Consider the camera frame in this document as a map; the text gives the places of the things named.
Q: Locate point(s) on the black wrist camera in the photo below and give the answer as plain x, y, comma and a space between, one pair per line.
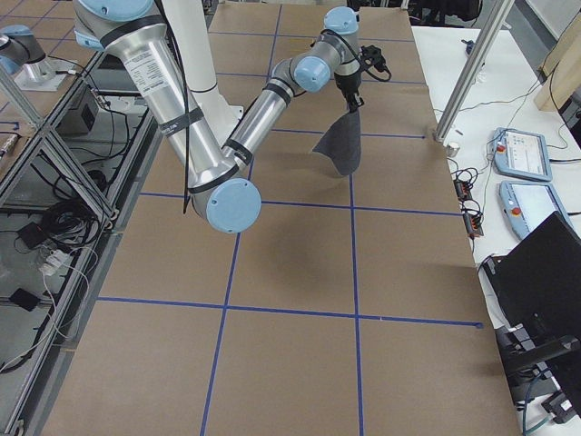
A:
374, 63

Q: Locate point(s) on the upper blue teach pendant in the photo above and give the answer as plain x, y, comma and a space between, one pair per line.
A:
521, 154

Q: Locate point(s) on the wooden board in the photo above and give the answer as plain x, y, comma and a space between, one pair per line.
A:
562, 67

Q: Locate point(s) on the black laptop monitor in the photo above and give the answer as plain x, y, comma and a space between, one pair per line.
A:
538, 287

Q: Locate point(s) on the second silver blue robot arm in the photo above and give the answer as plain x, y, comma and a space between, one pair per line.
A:
19, 47

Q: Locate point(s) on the dark grey towel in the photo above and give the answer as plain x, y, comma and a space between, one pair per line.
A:
342, 143

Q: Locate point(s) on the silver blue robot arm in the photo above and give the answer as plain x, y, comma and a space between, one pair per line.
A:
164, 47

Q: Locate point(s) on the lower blue teach pendant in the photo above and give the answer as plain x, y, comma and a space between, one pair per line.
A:
526, 205

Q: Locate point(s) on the blue teach pendant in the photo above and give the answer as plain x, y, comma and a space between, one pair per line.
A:
521, 154
526, 205

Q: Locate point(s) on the black power adapter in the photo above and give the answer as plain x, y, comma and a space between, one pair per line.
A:
32, 235

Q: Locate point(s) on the black power strip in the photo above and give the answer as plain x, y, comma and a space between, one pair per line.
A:
470, 209

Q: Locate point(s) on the grey control box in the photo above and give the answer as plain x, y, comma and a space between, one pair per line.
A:
82, 113

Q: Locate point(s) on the aluminium frame post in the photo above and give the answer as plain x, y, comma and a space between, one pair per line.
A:
476, 59

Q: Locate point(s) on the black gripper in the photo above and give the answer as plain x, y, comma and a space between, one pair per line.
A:
347, 84

